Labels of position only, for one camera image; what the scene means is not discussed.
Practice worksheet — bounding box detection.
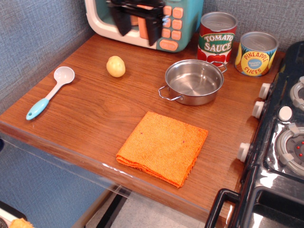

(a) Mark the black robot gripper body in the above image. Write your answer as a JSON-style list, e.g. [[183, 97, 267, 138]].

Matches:
[[106, 0, 166, 21]]

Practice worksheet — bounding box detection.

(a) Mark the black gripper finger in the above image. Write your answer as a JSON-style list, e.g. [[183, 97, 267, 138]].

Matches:
[[145, 19, 163, 46], [110, 7, 132, 36]]

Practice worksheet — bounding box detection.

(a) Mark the stainless steel pot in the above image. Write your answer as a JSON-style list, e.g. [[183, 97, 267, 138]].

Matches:
[[158, 59, 227, 106]]

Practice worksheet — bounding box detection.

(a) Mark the orange folded towel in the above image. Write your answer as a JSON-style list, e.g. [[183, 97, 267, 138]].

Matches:
[[116, 112, 208, 188]]

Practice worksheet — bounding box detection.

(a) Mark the toy microwave teal and white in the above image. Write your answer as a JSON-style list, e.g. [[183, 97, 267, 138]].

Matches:
[[85, 0, 204, 53]]

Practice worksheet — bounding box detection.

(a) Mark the yellow toy potato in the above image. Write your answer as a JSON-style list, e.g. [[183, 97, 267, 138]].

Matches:
[[106, 56, 126, 77]]

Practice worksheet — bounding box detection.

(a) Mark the tomato sauce can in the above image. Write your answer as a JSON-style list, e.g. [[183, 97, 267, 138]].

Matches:
[[197, 11, 238, 67]]

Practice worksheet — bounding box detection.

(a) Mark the pineapple slices can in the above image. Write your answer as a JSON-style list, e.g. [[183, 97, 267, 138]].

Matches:
[[235, 31, 279, 77]]

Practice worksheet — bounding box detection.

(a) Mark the white stove knob upper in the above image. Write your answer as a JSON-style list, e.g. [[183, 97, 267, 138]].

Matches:
[[259, 83, 271, 100]]

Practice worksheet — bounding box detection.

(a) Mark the white stove knob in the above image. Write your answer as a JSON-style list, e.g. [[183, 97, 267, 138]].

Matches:
[[237, 142, 251, 163], [252, 101, 265, 119], [259, 83, 271, 100]]

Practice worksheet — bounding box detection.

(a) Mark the white stove knob middle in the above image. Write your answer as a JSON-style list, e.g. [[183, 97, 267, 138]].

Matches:
[[252, 101, 265, 119]]

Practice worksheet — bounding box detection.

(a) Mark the white stove knob lower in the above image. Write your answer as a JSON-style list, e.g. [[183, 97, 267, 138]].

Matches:
[[237, 142, 251, 163]]

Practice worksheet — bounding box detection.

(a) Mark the black toy stove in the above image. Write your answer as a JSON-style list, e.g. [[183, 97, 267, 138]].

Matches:
[[205, 41, 304, 228]]

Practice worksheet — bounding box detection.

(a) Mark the orange fuzzy object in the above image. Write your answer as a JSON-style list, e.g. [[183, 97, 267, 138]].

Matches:
[[9, 218, 34, 228]]

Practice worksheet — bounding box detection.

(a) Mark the white spoon teal handle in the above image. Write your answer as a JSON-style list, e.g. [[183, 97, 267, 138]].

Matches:
[[26, 66, 75, 121]]

